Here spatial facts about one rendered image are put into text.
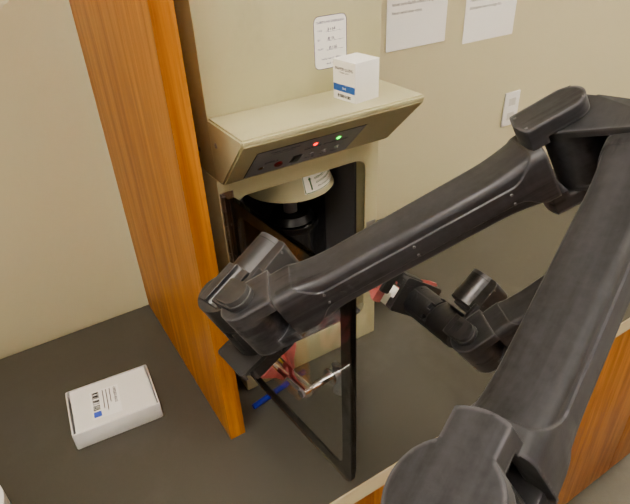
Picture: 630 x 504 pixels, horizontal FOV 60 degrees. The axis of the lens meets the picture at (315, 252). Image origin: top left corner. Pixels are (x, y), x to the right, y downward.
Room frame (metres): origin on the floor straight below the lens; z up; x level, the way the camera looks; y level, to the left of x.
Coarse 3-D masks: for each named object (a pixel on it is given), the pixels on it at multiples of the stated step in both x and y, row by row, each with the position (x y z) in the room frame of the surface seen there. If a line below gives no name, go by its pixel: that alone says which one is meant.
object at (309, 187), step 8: (312, 176) 0.90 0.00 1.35; (320, 176) 0.91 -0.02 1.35; (328, 176) 0.93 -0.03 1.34; (280, 184) 0.88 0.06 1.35; (288, 184) 0.88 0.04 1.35; (296, 184) 0.88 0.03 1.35; (304, 184) 0.89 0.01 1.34; (312, 184) 0.89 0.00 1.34; (320, 184) 0.90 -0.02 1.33; (328, 184) 0.92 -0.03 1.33; (256, 192) 0.90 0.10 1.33; (264, 192) 0.89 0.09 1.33; (272, 192) 0.88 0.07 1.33; (280, 192) 0.88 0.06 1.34; (288, 192) 0.88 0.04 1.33; (296, 192) 0.88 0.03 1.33; (304, 192) 0.88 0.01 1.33; (312, 192) 0.89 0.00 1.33; (320, 192) 0.90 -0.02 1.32; (264, 200) 0.88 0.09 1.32; (272, 200) 0.87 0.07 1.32; (280, 200) 0.87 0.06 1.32; (288, 200) 0.87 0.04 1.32; (296, 200) 0.87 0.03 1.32; (304, 200) 0.87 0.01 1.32
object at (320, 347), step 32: (256, 224) 0.69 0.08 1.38; (352, 320) 0.52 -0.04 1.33; (320, 352) 0.57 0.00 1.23; (352, 352) 0.52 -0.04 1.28; (288, 384) 0.65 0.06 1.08; (352, 384) 0.52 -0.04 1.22; (288, 416) 0.66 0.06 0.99; (320, 416) 0.58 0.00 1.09; (352, 416) 0.52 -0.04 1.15; (320, 448) 0.58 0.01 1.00; (352, 448) 0.52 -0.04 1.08
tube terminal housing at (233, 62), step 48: (192, 0) 0.78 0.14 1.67; (240, 0) 0.82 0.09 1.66; (288, 0) 0.86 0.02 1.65; (336, 0) 0.90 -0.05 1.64; (192, 48) 0.79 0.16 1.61; (240, 48) 0.81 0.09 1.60; (288, 48) 0.85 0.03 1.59; (192, 96) 0.82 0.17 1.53; (240, 96) 0.81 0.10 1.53; (288, 96) 0.85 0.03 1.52; (240, 192) 0.80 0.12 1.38
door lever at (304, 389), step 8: (280, 360) 0.59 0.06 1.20; (280, 368) 0.57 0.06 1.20; (288, 368) 0.57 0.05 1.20; (288, 376) 0.56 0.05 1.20; (296, 376) 0.55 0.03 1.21; (328, 376) 0.55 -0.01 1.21; (296, 384) 0.54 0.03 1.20; (304, 384) 0.54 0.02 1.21; (312, 384) 0.54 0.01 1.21; (320, 384) 0.54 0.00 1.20; (304, 392) 0.52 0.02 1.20; (312, 392) 0.53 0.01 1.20
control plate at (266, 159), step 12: (336, 132) 0.78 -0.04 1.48; (348, 132) 0.81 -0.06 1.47; (300, 144) 0.76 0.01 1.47; (312, 144) 0.78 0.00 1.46; (324, 144) 0.80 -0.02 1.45; (336, 144) 0.83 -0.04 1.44; (348, 144) 0.85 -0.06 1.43; (264, 156) 0.73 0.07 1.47; (276, 156) 0.75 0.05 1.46; (288, 156) 0.78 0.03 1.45; (312, 156) 0.82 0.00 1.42; (252, 168) 0.75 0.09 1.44; (264, 168) 0.77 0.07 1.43; (276, 168) 0.79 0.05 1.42
